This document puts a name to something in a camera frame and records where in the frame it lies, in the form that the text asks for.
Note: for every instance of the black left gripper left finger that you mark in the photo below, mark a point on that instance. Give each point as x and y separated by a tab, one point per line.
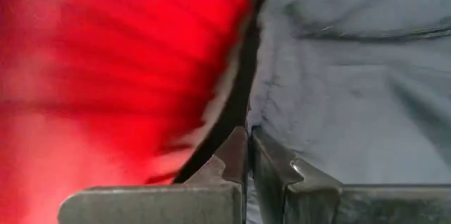
230	162

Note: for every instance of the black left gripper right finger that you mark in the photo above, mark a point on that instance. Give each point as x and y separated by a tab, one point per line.
271	171

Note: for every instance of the black garment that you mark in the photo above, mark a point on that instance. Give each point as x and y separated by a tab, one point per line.
352	93

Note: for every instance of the red plastic laundry basket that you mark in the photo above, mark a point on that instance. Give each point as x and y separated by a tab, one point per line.
105	76

